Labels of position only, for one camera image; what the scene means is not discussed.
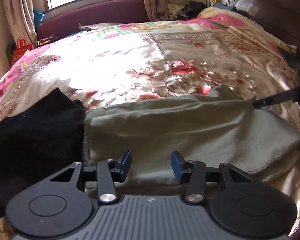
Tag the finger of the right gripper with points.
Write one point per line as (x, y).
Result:
(292, 94)

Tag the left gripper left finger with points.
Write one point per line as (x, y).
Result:
(109, 172)

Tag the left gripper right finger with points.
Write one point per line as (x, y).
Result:
(193, 173)

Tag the olive green pants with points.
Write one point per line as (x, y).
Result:
(217, 128)

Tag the dark wooden headboard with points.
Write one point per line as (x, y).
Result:
(278, 17)

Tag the black cloth garment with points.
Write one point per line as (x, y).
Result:
(38, 142)

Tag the floral satin bedspread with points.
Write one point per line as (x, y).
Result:
(157, 60)

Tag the black clothes pile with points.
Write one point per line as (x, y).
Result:
(192, 10)

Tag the red gift bag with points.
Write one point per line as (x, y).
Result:
(22, 47)

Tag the maroon upholstered bench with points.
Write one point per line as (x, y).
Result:
(114, 11)

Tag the blue bag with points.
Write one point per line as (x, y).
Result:
(38, 18)

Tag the beige left curtain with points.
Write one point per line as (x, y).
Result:
(20, 17)

